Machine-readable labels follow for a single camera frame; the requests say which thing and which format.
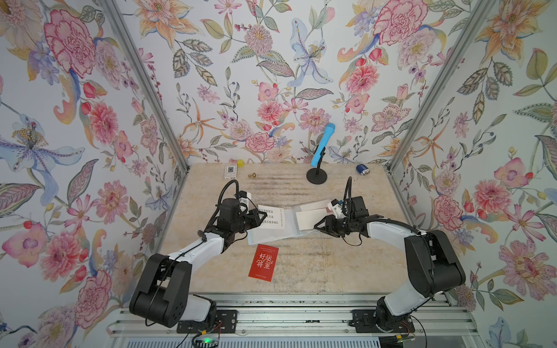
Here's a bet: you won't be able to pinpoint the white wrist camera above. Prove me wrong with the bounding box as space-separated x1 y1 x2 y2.
327 200 345 219
239 191 252 210

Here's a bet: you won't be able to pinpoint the white card black text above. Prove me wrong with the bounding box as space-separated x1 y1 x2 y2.
258 204 286 230

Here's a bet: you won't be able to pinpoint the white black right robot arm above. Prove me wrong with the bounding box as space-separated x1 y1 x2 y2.
314 178 466 333

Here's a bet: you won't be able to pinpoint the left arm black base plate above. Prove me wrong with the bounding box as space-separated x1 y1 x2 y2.
176 310 239 334

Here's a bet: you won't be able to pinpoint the aluminium corner post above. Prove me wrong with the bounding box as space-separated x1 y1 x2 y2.
385 1 493 176
100 0 189 174

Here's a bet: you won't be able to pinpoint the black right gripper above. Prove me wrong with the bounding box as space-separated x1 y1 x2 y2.
314 215 355 236

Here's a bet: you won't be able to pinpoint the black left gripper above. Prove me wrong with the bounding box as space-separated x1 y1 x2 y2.
230 207 268 234

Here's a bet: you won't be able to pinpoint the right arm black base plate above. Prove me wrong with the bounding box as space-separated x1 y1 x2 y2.
348 309 416 334

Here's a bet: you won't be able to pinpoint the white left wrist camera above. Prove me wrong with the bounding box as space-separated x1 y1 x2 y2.
239 191 252 210

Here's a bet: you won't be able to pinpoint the white playing card box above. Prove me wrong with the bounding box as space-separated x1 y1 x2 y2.
224 165 238 181

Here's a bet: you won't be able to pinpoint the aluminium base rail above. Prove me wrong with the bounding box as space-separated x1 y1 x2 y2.
107 293 484 347

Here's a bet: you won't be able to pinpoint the red card pink characters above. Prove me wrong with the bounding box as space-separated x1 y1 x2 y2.
248 244 279 282

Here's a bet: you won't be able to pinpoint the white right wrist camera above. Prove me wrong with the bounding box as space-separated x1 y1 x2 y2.
327 200 345 219

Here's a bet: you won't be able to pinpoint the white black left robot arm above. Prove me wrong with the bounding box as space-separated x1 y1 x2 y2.
129 179 268 331

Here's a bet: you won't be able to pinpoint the small blue cylinder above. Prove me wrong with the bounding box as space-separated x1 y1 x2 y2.
356 164 370 175

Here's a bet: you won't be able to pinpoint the aluminium corner post left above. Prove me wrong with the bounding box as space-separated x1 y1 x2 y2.
100 0 189 174

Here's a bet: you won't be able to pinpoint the aluminium corner post right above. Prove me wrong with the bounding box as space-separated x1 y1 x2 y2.
385 1 493 176

